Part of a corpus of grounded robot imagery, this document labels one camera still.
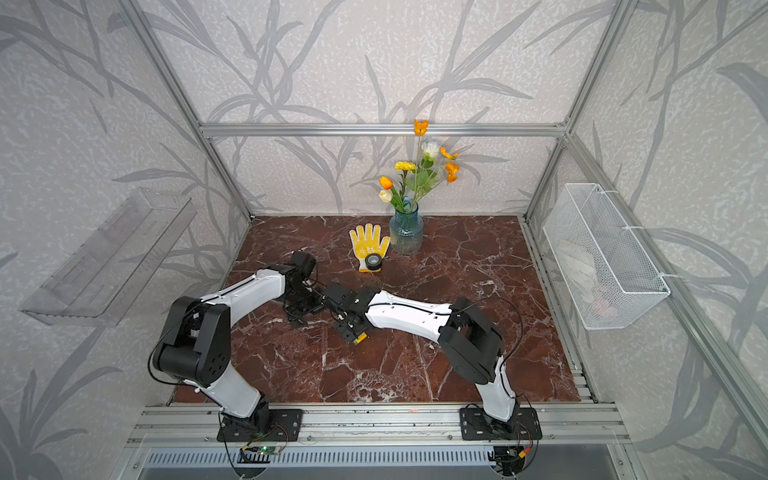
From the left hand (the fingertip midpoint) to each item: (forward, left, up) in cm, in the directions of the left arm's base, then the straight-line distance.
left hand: (327, 312), depth 90 cm
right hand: (-6, -8, +2) cm, 10 cm away
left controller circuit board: (-34, +9, -3) cm, 35 cm away
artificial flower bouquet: (+42, -33, +24) cm, 59 cm away
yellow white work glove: (+31, -10, -3) cm, 32 cm away
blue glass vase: (+27, -24, +8) cm, 37 cm away
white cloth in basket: (+3, -69, +21) cm, 73 cm away
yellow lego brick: (-10, -11, +5) cm, 16 cm away
